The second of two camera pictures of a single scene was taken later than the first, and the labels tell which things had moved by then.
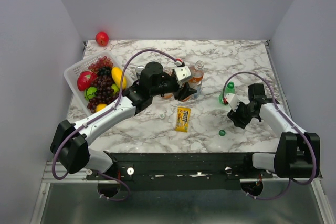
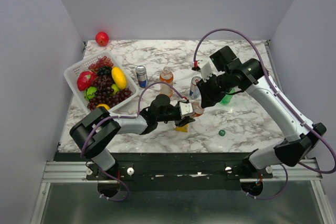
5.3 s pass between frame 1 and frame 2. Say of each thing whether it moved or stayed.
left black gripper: moved
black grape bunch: stayed
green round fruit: stayed
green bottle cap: stayed
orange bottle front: moved
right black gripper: moved
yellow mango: stayed
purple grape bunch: stayed
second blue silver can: stayed
